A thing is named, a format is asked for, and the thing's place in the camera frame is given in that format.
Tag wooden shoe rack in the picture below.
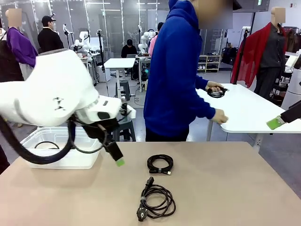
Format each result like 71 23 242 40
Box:
199 54 222 73

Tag person's right forearm blue sleeve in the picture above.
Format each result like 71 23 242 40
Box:
195 94 216 121

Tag left arm white wrist camera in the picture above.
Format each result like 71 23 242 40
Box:
119 103 137 121

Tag dark blurry foreground object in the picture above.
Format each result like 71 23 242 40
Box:
0 143 10 175

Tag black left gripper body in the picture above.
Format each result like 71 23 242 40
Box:
81 118 120 148

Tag person in pink top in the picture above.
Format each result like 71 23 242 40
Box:
149 22 164 57

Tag mannequin in purple shirt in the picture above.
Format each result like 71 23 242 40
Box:
5 8 40 73

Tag seated person in black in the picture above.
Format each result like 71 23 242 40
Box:
121 39 138 58

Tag clear plastic storage container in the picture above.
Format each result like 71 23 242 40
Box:
20 127 101 170

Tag grey lab workbench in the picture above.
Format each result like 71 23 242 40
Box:
77 53 98 85

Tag person's left forearm blue sleeve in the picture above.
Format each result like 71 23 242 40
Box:
196 74 210 91

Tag person in blue hoodie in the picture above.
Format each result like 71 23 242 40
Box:
143 0 233 142

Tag dark wall screen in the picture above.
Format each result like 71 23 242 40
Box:
232 0 270 13

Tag white standing desk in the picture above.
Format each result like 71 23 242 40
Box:
103 58 137 97

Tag black USB cable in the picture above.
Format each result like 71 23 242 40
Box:
206 86 229 98
147 154 174 176

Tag black bags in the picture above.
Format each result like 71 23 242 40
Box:
222 46 238 66

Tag mannequin in black clothes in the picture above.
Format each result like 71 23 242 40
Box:
0 22 25 83

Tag grey plastic stool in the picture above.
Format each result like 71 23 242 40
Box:
112 119 136 142

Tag black tripod white head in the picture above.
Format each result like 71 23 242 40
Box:
231 26 252 86

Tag person's left hand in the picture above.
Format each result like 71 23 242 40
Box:
206 81 224 93

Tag mannequin with red shawl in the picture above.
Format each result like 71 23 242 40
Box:
230 6 288 99

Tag white cylindrical machine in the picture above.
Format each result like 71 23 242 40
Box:
281 68 301 111

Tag clothes rack dark garments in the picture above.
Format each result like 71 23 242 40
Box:
282 25 301 54

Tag person in black jacket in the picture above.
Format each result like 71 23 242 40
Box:
37 14 64 54

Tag person's right hand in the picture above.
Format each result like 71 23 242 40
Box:
213 109 230 124

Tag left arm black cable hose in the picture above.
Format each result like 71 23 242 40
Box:
0 115 105 165

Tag white stand lamp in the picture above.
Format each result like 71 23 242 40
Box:
62 23 71 51

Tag grey step stool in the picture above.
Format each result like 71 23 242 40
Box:
118 79 131 101

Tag black camera tripod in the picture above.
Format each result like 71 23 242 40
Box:
96 29 107 83

